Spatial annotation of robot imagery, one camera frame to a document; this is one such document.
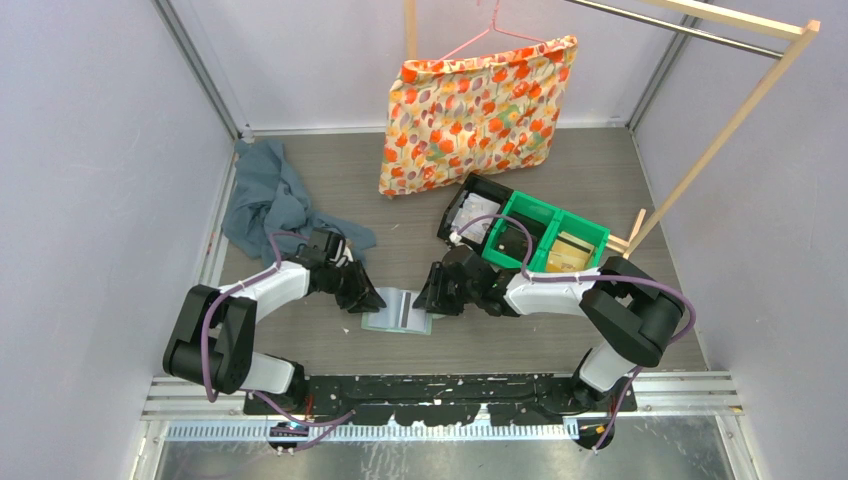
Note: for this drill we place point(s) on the green bin with gold card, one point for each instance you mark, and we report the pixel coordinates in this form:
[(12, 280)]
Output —
[(589, 231)]

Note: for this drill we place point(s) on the green bin with black card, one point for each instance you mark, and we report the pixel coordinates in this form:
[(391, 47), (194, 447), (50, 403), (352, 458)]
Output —
[(532, 214)]

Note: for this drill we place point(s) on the floral orange pillow bag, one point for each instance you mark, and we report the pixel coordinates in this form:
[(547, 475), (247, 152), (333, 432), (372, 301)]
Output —
[(447, 119)]

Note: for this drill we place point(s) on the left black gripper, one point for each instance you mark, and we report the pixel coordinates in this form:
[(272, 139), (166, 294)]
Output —
[(362, 297)]

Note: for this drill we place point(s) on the white patterned cards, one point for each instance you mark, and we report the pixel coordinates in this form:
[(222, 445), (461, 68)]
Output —
[(474, 206)]

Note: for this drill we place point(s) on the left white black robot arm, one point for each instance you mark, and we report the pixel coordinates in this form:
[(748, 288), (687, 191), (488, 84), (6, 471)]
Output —
[(212, 343)]

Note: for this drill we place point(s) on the gold VIP card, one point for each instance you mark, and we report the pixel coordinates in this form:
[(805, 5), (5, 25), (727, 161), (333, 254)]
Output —
[(569, 253)]

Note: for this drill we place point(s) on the pink wire hanger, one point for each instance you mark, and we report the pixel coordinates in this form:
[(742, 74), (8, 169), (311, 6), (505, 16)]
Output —
[(491, 28)]

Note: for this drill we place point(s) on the metal hanging rod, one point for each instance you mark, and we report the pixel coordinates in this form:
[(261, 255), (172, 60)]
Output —
[(680, 29)]

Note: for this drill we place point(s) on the blue grey cloth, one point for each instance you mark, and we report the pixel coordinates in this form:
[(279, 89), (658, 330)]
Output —
[(269, 196)]

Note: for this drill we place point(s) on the black VIP card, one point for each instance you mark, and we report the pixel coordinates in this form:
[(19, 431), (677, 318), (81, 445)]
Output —
[(513, 243)]

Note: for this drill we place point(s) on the aluminium rail frame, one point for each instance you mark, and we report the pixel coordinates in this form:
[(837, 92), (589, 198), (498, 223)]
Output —
[(190, 417)]

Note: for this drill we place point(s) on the black plastic bin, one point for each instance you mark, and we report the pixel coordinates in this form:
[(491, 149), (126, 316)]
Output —
[(482, 186)]

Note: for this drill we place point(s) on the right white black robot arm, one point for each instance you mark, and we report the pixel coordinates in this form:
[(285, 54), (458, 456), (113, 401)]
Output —
[(636, 316)]

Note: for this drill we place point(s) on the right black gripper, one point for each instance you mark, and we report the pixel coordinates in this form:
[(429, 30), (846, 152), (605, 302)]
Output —
[(433, 296)]

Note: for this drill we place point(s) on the wooden clothes rack frame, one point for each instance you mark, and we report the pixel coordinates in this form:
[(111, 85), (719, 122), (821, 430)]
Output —
[(651, 114)]

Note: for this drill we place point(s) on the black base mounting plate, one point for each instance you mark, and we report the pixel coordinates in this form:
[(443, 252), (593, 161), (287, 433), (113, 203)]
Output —
[(442, 400)]

